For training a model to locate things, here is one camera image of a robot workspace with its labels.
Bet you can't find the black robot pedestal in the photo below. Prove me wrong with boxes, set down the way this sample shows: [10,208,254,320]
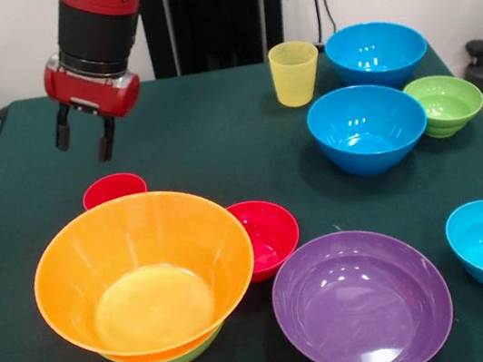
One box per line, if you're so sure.
[134,0,300,83]

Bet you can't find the yellow cup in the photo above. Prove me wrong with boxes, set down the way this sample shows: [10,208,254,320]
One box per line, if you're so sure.
[266,36,328,111]

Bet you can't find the dark green tablecloth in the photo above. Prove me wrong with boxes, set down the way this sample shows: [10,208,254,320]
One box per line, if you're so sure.
[0,26,483,362]

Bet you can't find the large purple bowl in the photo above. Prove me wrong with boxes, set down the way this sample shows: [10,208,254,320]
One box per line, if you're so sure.
[262,216,463,362]

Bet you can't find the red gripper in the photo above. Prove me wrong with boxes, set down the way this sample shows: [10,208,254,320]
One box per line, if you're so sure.
[39,41,153,171]

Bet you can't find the red cup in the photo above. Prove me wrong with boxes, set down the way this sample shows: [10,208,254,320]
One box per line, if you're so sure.
[79,169,150,212]

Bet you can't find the small red bowl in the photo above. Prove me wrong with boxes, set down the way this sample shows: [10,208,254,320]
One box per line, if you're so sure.
[225,193,308,286]

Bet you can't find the small green bowl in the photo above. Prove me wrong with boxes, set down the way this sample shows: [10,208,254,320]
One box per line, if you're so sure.
[400,68,483,144]

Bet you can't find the large orange bowl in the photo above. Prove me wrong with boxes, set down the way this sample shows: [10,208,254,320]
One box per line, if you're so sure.
[21,176,270,362]

